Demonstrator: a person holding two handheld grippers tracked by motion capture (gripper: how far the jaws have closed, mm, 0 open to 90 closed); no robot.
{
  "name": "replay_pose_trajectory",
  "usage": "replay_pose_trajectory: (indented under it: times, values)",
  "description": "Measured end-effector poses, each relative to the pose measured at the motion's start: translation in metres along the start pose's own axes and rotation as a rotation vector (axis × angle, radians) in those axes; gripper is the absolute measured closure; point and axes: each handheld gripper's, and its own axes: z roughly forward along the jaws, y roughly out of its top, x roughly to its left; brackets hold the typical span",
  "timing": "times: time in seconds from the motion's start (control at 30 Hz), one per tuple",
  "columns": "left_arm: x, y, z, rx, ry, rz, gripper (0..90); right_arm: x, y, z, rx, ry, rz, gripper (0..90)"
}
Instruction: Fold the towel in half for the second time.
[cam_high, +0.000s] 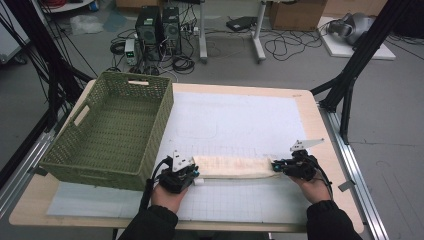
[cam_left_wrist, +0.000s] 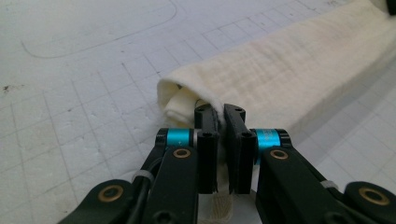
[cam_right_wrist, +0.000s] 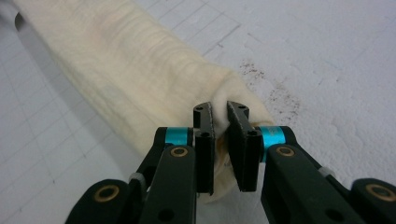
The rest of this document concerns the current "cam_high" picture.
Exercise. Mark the flat cardboard box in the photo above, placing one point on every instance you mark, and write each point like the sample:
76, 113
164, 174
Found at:
136, 3

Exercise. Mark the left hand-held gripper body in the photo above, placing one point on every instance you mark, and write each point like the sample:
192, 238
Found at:
180, 161

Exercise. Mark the white round table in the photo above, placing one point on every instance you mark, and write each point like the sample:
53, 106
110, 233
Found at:
66, 6

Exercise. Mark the person's left hand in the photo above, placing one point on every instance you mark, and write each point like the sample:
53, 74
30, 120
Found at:
166, 200

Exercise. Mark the black flat box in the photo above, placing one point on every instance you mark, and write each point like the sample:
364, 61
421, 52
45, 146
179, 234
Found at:
241, 23

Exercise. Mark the black metal frame stand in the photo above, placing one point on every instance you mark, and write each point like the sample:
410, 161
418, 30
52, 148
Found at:
43, 50
363, 50

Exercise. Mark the white cabinet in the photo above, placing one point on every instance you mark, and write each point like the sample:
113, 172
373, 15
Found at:
8, 43

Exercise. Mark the white power strip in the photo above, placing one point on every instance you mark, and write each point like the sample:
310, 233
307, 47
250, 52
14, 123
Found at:
190, 30

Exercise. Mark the grey power supply unit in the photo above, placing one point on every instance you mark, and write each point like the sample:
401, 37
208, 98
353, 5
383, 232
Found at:
130, 51

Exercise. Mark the large cardboard box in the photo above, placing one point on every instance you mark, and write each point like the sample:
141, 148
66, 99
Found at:
296, 15

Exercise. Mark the white grid mat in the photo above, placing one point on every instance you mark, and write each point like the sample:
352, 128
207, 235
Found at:
233, 116

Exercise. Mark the black computer tower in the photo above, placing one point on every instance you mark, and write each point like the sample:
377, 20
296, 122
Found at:
171, 30
147, 30

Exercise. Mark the cream printed cloth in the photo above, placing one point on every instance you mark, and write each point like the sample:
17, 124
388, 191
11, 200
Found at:
233, 166

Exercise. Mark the white desk leg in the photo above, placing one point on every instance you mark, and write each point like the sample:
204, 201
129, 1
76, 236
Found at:
202, 33
258, 36

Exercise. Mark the grey rounded device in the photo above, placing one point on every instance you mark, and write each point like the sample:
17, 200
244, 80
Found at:
356, 26

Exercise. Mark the white floor board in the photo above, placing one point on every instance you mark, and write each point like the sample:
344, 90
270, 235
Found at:
340, 50

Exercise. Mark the clear plastic bag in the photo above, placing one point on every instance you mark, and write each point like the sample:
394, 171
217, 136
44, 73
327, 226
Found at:
86, 24

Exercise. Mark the green woven basket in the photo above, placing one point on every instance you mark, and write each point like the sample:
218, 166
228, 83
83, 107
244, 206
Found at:
100, 180

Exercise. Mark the person's right hand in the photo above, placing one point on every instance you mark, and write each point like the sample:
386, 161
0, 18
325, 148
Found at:
316, 191

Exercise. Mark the aluminium rail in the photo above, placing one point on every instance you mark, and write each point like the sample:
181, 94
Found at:
360, 180
23, 170

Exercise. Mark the grey metal bracket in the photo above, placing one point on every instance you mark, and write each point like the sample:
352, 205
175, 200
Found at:
346, 185

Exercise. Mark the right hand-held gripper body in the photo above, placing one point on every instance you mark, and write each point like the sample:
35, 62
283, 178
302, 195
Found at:
301, 166

